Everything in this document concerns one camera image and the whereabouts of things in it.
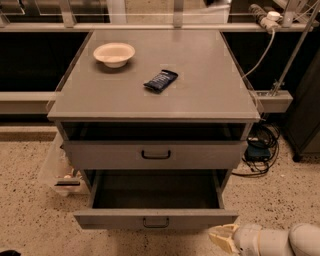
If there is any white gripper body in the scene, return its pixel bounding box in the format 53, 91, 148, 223
233, 223, 262, 256

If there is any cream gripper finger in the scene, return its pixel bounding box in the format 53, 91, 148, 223
219, 238, 239, 255
209, 224, 239, 239

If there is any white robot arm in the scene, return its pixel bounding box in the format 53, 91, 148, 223
209, 223, 320, 256

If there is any grey bottom drawer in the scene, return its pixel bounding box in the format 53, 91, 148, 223
74, 170, 238, 230

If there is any grey drawer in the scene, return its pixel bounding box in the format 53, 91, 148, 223
74, 170, 238, 230
63, 141, 247, 170

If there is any grey drawer cabinet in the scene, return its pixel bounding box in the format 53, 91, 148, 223
46, 29, 261, 174

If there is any grey middle drawer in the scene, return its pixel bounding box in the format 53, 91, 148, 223
63, 141, 247, 170

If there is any blue box on floor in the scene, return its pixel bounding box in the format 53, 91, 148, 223
245, 146, 271, 162

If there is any dark cabinet at right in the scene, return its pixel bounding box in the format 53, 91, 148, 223
284, 49, 320, 162

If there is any dark blue snack packet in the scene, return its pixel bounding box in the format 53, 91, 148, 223
144, 69, 178, 93

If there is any clear plastic bin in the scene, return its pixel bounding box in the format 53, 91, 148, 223
38, 133, 89, 196

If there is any white bowl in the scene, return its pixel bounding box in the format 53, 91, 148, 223
93, 43, 135, 68

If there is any white power strip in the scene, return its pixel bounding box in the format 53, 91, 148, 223
248, 4, 281, 33

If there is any metal diagonal rod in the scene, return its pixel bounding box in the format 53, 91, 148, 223
268, 0, 320, 97

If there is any black cable bundle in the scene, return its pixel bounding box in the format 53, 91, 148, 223
231, 122, 282, 178

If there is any grey metal rail frame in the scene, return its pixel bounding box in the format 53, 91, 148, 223
0, 23, 317, 115

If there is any white power cable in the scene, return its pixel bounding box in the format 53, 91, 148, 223
241, 27, 276, 80

